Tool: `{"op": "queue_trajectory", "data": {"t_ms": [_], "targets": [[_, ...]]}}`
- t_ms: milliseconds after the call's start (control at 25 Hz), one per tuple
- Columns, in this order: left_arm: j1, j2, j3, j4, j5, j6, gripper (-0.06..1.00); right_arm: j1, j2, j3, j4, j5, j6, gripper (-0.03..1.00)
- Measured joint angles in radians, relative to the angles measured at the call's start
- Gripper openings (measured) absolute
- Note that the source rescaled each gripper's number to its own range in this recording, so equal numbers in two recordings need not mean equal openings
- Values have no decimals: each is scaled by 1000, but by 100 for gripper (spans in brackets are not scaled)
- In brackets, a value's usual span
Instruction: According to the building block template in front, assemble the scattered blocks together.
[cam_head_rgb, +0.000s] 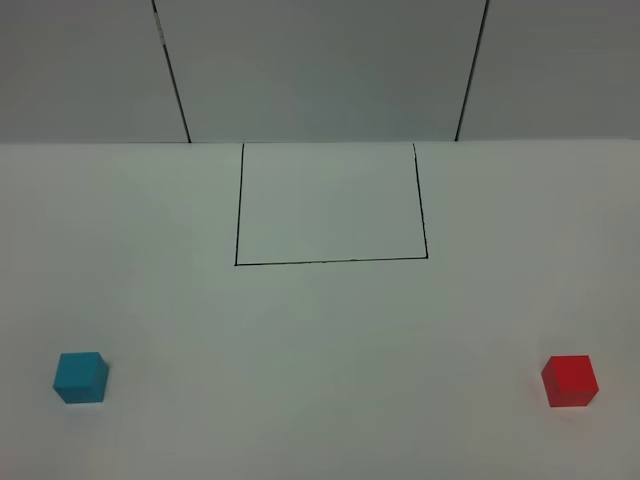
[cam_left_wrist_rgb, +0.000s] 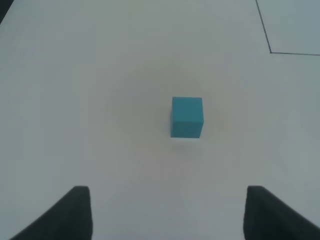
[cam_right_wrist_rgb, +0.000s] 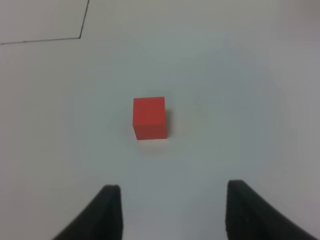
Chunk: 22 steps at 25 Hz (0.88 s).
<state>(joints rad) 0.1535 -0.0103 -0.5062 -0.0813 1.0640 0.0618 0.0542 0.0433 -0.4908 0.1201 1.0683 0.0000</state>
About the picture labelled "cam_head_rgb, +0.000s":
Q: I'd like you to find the blue cube block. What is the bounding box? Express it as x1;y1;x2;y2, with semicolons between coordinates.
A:
53;352;109;404

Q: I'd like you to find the red cube block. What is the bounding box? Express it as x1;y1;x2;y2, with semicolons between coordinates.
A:
541;355;599;408

